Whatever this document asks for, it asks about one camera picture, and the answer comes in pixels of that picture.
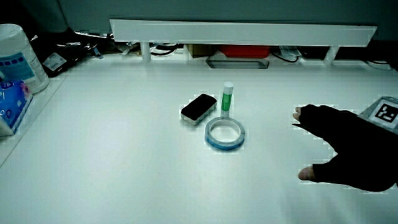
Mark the white desk shelf riser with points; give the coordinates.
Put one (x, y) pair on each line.
(242, 32)

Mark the blue tape roll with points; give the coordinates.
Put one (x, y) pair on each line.
(224, 143)

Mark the white wipes canister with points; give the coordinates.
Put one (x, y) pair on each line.
(19, 59)

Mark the green glue stick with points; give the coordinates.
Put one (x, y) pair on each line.
(226, 100)

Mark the blue tissue pack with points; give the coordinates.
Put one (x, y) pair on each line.
(12, 105)

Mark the clear plastic bag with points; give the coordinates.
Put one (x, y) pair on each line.
(288, 51)

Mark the black plastic bag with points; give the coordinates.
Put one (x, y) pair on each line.
(63, 53)

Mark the person's right hand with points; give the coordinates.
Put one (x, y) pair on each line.
(357, 146)

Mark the black whiteboard eraser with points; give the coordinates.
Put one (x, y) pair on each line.
(199, 107)

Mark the red box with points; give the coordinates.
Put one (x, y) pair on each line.
(245, 51)

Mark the brown cardboard box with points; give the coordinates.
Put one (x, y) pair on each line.
(199, 49)

